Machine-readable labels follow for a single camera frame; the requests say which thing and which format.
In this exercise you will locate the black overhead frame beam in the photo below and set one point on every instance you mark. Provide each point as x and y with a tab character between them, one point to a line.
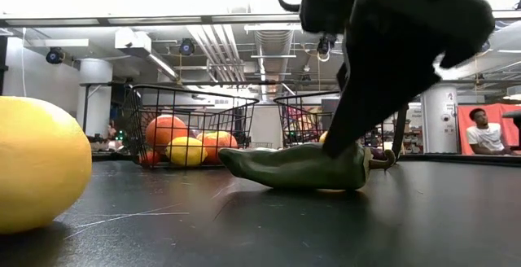
103	20

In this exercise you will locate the orange peach with leaves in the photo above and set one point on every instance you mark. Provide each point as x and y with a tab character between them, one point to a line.
220	143

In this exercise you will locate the white ceiling box unit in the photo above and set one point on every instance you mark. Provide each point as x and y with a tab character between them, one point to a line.
132	41

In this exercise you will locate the round orange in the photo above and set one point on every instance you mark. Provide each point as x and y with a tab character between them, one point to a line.
165	130

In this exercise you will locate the yellow lemon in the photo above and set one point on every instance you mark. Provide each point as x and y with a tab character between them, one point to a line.
183	153

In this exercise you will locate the ribbed metal ceiling duct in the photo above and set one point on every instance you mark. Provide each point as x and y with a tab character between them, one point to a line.
273	43

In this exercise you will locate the red tomato green calyx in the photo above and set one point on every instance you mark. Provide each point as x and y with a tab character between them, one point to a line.
150	158

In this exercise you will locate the black horizontal bar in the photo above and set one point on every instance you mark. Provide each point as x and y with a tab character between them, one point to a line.
480	82

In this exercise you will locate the green chili pepper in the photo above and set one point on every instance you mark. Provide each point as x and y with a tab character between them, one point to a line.
285	167

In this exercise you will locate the long white light fixture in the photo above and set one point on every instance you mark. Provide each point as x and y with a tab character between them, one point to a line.
163	65

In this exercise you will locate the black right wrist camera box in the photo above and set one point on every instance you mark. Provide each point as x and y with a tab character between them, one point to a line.
325	2

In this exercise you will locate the round yellow citrus fruit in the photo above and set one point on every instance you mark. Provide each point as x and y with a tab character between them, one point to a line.
36	165

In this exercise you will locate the red-orange cloth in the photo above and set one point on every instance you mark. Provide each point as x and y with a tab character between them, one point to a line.
504	120

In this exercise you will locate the yellow bell pepper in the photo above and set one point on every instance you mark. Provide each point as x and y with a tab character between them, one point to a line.
322	137

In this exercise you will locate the white round column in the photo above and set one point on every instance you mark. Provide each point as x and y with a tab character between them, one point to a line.
95	96
439	120

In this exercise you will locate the person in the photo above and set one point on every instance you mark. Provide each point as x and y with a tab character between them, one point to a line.
112	130
486	137

